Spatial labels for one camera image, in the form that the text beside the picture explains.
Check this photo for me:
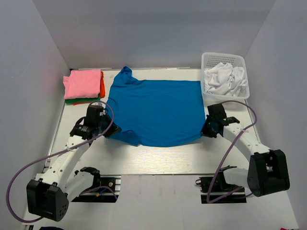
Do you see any white t-shirt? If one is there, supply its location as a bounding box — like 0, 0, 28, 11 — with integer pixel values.
204, 63, 248, 96

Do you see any blue t-shirt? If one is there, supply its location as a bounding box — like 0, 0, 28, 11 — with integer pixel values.
107, 67, 205, 147

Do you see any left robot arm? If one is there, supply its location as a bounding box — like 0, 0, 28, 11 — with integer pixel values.
26, 102, 121, 222

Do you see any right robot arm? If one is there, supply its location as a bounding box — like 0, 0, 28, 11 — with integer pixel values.
201, 103, 290, 204

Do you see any green folded t-shirt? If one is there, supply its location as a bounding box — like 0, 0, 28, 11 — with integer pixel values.
65, 96, 100, 105

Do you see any orange folded t-shirt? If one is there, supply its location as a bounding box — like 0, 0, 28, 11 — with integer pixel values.
71, 71, 106, 106

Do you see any white plastic basket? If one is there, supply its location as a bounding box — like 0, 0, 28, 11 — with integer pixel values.
201, 52, 250, 101

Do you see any pink folded t-shirt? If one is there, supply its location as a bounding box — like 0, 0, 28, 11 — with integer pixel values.
63, 69, 101, 100

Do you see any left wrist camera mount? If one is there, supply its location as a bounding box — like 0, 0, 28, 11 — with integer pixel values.
91, 102, 104, 107

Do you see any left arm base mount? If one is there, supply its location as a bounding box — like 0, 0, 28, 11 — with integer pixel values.
72, 175, 121, 203

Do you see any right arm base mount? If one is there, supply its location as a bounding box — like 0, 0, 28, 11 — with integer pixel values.
195, 175, 247, 204

